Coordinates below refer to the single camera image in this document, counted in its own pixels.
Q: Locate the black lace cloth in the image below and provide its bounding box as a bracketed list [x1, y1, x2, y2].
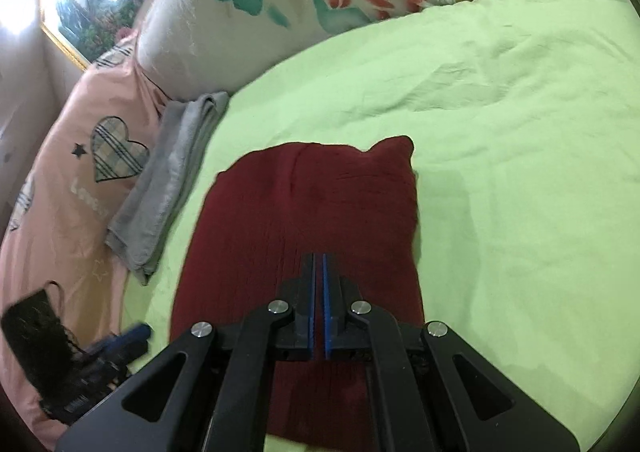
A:
[0, 280, 82, 420]

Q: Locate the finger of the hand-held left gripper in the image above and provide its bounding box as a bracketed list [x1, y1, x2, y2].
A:
[85, 323, 153, 373]

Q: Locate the folded grey cloth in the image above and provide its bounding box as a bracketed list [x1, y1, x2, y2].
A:
[105, 90, 231, 287]

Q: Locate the white floral blanket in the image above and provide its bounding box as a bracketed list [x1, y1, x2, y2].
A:
[135, 0, 621, 100]

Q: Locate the dark red knit garment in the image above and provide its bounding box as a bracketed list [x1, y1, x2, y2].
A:
[169, 135, 427, 449]

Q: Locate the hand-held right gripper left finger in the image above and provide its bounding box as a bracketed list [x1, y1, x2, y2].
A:
[55, 252, 317, 452]

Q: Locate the light green bed sheet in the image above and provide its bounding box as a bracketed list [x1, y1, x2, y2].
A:
[122, 0, 640, 452]

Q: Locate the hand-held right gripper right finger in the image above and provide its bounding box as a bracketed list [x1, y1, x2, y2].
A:
[322, 252, 581, 452]

